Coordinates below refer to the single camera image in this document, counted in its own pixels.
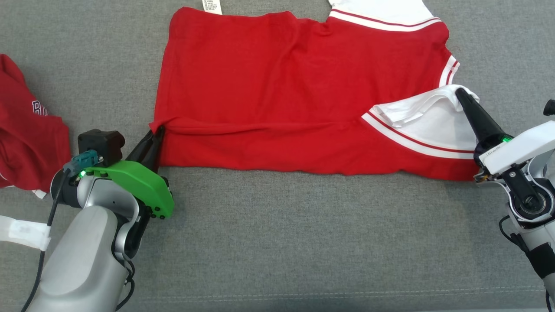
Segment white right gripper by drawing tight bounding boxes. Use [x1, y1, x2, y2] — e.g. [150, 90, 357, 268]
[455, 87, 555, 183]

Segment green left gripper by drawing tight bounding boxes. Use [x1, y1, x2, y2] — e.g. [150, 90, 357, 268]
[85, 126, 175, 220]

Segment red t-shirt white sleeves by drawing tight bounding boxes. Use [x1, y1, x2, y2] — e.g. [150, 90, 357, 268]
[150, 0, 482, 182]

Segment red basketball jersey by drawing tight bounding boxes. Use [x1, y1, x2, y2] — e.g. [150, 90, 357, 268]
[0, 54, 72, 200]

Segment black cable teal plug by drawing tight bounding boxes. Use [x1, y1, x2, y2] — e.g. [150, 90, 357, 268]
[20, 149, 105, 312]

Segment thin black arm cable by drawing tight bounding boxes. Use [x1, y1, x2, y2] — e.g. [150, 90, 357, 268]
[115, 259, 136, 311]
[499, 215, 529, 254]

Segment white tape cable tag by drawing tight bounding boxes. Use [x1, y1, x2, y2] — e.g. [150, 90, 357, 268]
[0, 215, 52, 251]

